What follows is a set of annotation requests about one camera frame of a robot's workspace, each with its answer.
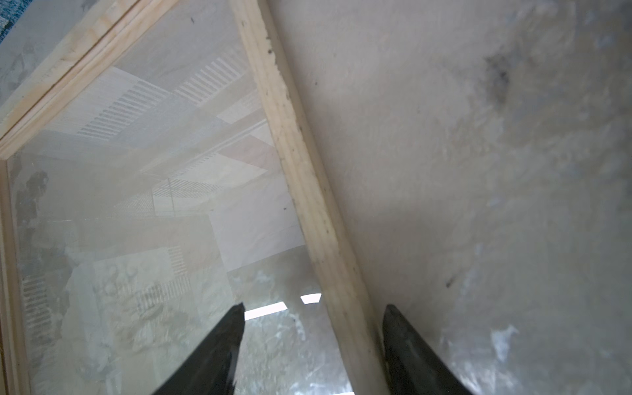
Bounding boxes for light wooden picture frame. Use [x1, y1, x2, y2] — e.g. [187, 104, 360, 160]
[1, 1, 389, 394]

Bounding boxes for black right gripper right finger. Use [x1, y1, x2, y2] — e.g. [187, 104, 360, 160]
[382, 304, 472, 395]

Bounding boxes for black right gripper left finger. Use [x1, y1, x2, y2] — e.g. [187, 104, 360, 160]
[154, 303, 245, 395]

